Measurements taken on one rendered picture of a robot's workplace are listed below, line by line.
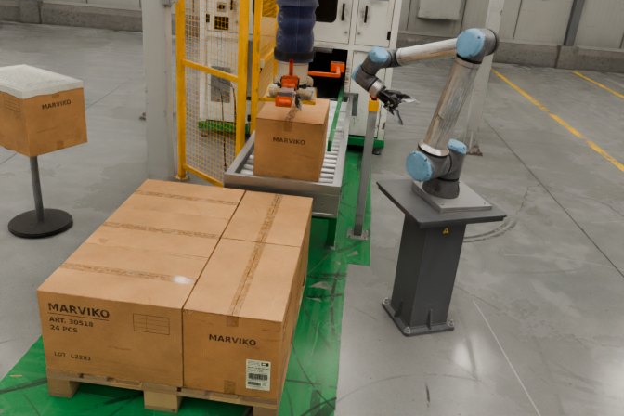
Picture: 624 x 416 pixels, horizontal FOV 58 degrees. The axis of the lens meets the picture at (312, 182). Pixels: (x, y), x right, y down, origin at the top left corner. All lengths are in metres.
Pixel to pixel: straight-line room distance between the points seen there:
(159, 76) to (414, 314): 2.33
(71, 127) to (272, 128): 1.28
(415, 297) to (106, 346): 1.55
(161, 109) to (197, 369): 2.19
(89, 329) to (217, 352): 0.53
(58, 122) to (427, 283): 2.36
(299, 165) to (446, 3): 8.81
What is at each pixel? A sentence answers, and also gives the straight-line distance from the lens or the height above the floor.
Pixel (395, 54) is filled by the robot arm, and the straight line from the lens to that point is 2.94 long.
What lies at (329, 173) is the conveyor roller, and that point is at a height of 0.53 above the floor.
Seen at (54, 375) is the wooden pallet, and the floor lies 0.12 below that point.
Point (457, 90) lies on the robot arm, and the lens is 2.56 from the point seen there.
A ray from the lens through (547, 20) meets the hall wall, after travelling 12.72.
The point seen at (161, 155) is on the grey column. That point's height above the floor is 0.40.
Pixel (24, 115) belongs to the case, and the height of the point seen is 0.88.
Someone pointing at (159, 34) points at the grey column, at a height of 1.27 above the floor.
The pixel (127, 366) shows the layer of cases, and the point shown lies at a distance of 2.58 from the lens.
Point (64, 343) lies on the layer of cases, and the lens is 2.63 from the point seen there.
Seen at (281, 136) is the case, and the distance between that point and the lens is 3.31.
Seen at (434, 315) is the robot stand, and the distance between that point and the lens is 3.22.
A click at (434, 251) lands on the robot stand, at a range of 2.97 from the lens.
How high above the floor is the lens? 1.89
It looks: 23 degrees down
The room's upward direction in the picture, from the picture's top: 5 degrees clockwise
